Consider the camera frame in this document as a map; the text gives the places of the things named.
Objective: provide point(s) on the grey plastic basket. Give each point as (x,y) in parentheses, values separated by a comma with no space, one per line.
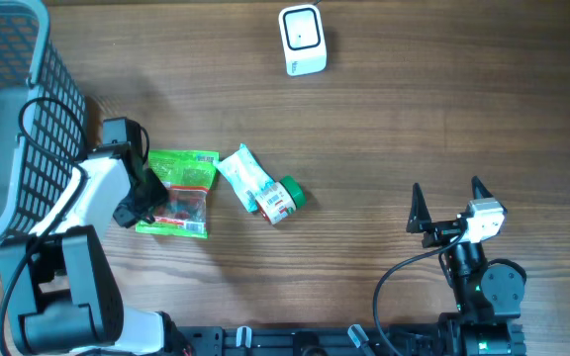
(43,118)

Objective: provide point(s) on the pale green wipes packet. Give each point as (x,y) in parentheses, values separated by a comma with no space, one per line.
(247,177)

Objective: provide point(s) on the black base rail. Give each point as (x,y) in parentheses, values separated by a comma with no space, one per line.
(314,341)

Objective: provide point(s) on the green snack bag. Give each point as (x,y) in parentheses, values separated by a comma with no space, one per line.
(188,176)

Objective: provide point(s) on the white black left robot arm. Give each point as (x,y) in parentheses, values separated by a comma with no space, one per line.
(60,294)

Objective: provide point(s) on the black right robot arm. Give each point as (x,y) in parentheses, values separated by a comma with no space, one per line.
(488,293)

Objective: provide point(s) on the green lid spice jar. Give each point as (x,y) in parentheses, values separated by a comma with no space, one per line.
(281,200)

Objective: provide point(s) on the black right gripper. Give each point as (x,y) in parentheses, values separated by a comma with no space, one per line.
(421,222)

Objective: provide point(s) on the white barcode scanner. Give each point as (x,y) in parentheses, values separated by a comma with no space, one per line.
(303,39)

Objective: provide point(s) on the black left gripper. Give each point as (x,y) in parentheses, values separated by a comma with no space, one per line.
(159,198)

